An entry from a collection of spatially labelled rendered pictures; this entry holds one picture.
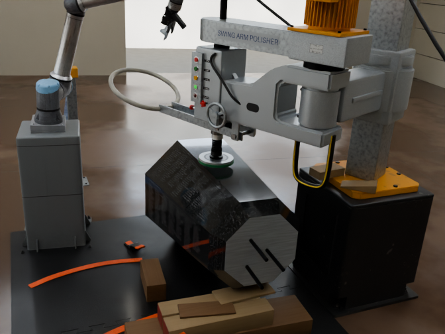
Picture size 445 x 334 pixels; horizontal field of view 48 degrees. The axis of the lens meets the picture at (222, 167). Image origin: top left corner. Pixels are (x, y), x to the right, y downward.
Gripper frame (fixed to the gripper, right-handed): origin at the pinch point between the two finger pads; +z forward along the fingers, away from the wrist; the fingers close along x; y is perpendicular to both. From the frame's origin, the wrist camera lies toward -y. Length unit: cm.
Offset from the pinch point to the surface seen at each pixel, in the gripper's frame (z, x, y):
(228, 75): -20, 58, -51
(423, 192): 5, 43, -186
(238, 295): 72, 118, -107
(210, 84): -12, 61, -44
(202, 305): 75, 132, -90
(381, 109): -32, 43, -137
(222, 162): 30, 65, -68
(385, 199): 9, 62, -163
